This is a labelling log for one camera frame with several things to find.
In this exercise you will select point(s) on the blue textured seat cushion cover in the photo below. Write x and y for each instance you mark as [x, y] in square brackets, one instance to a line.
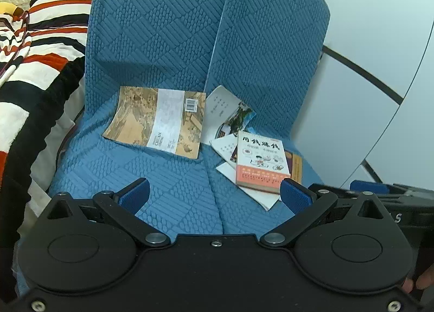
[169, 190]

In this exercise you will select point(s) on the yellow plush toy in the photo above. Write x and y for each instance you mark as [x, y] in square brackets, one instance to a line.
[10, 8]

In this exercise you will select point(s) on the dark brown painting cover book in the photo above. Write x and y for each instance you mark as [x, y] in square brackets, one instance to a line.
[295, 168]

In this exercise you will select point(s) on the white and orange cartoon book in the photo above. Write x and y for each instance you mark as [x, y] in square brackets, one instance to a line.
[261, 149]

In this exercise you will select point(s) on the red white black striped blanket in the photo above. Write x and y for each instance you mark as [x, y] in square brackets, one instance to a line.
[34, 71]

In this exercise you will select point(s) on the white cabinet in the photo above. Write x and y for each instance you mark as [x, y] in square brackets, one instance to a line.
[373, 44]

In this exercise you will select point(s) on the tan old painting cover book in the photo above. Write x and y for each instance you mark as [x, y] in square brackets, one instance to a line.
[135, 118]

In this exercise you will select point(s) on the blue sofa back cushion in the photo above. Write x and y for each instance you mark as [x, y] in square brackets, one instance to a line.
[152, 27]
[271, 44]

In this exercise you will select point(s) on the person's right hand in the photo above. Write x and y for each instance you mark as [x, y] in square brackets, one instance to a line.
[425, 278]

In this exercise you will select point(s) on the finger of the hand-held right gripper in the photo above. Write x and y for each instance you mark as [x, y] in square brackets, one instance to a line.
[369, 186]

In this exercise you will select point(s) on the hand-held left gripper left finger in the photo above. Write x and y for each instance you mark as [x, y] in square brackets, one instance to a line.
[135, 196]

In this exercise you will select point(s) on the white paper sheet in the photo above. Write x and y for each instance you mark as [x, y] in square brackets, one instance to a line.
[225, 145]

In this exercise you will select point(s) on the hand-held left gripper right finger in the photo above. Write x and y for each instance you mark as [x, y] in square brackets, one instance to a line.
[295, 196]

